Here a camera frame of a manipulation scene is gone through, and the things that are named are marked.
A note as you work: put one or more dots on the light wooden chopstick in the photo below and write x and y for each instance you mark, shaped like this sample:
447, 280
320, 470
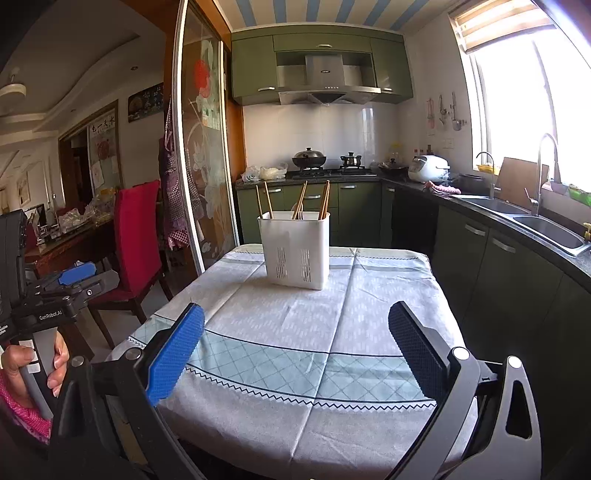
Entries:
259, 203

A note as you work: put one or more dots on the chrome faucet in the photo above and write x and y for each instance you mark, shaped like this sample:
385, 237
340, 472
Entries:
543, 177

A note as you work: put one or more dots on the small black pot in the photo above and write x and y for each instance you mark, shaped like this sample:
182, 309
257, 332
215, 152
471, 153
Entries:
352, 161

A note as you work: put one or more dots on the person's left hand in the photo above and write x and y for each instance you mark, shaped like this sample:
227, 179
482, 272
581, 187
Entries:
16, 357

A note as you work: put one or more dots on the pink cloth on counter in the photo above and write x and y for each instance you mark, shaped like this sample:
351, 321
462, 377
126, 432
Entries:
441, 190

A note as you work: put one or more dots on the white rice cooker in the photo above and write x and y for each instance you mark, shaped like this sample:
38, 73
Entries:
425, 168

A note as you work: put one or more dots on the black wok on stove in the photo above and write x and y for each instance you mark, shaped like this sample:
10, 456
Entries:
309, 159

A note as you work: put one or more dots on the steel kitchen sink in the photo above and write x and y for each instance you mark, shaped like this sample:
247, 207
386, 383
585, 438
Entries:
557, 235

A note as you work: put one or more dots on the patterned grey tablecloth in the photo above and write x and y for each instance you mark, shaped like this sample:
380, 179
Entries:
292, 383

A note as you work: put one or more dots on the white plastic utensil holder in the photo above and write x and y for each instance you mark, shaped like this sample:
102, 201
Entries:
296, 251

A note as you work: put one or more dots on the red chair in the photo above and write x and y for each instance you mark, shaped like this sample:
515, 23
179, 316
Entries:
137, 253

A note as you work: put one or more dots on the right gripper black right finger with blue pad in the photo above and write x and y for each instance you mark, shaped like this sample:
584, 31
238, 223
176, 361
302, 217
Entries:
485, 425

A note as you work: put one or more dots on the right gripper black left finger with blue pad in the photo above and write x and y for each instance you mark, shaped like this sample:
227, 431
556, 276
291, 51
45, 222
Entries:
107, 425

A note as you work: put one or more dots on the wooden cutting board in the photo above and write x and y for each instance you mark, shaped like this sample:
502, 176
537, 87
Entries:
518, 182

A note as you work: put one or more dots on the glass sliding door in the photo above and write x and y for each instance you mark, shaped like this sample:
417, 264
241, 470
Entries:
201, 137

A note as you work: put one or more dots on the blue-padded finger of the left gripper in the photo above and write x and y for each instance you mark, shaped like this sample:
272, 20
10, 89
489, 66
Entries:
78, 276

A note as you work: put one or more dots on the white plastic bag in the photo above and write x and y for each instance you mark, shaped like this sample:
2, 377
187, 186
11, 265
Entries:
261, 173

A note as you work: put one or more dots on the steel range hood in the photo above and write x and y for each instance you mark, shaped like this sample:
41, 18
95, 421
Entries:
326, 78

